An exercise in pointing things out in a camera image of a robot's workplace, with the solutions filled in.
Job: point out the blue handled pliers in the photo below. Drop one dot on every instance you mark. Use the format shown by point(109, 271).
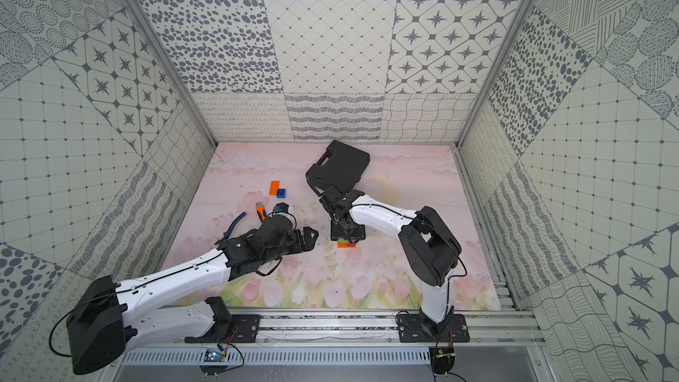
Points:
point(228, 233)

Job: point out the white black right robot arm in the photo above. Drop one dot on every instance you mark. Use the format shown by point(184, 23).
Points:
point(430, 247)

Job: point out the left controller board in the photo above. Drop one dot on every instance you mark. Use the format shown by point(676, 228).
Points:
point(213, 363)

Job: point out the orange handled tool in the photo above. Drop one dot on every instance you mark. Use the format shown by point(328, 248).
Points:
point(260, 211)

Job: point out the controller board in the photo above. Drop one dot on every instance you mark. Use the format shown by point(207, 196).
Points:
point(442, 360)
point(213, 363)

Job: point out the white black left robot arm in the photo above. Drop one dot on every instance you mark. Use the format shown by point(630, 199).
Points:
point(113, 317)

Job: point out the black plastic carrying case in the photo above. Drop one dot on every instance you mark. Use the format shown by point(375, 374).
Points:
point(340, 167)

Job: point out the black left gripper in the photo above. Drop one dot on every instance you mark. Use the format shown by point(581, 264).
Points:
point(300, 237)

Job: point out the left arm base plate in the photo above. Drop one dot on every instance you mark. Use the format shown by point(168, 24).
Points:
point(238, 328)

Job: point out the right controller board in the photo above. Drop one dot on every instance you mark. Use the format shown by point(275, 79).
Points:
point(442, 360)

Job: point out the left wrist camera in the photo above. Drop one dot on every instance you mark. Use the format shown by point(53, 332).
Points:
point(281, 208)

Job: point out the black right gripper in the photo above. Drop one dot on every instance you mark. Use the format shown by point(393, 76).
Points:
point(336, 233)

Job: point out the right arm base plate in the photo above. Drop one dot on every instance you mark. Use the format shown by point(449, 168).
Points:
point(419, 328)

